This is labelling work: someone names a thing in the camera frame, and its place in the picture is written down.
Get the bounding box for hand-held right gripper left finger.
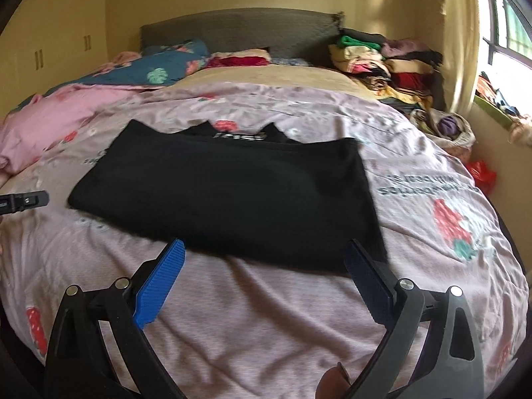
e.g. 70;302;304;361
44;238;188;399

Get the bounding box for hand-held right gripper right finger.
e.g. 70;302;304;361
344;239;485;399

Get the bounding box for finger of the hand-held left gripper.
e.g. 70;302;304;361
0;190;50;216

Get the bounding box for black sweater with orange patches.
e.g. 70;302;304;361
67;118;389;275

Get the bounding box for pile of folded clothes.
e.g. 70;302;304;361
328;28;443;111

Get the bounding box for colourful clothes on sill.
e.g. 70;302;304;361
476;72;520;117

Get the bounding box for person's right hand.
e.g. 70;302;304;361
319;361;354;399

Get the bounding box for pink quilt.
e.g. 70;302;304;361
0;83;138;175

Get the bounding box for lilac strawberry print duvet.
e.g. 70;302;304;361
0;81;528;399

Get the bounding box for red plastic bag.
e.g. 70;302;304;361
465;159;497;196

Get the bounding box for woven basket with purple cloth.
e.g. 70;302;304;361
409;108;476;161

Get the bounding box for blue floral quilt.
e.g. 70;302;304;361
44;38;210;92

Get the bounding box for cream wardrobe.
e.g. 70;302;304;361
0;0;111;104

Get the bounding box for pale pink cloth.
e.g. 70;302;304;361
508;115;532;147

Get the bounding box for beige bed sheet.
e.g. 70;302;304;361
172;64;375;100

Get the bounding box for red and cream pillow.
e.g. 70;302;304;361
205;49;273;69

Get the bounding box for grey headboard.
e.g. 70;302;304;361
139;8;345;65

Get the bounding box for cream curtain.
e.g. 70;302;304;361
441;0;493;117

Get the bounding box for window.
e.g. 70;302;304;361
474;0;532;113

